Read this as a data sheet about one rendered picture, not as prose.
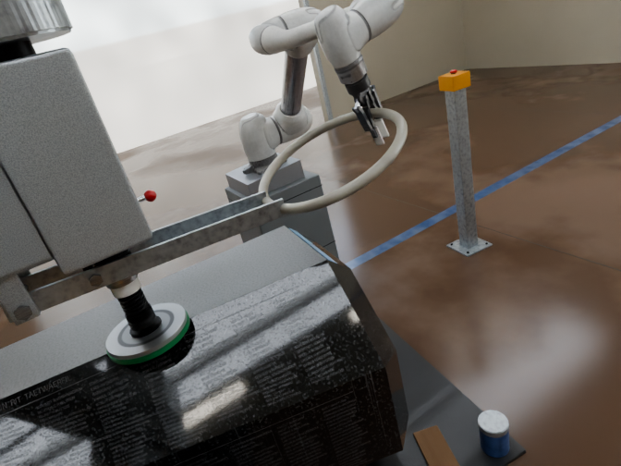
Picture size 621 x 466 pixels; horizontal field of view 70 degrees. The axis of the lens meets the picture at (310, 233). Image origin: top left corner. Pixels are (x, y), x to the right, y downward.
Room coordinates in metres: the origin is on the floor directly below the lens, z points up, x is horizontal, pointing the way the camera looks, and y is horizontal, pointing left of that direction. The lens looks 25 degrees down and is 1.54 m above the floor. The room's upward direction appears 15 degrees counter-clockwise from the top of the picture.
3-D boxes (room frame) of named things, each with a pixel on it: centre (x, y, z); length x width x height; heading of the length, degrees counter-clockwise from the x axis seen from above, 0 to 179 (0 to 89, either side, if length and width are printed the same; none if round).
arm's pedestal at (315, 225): (2.31, 0.14, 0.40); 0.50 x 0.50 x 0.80; 25
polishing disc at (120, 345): (1.00, 0.48, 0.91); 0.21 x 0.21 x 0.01
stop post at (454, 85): (2.43, -0.97, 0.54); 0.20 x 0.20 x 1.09; 18
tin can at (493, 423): (1.06, -0.45, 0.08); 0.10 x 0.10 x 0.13
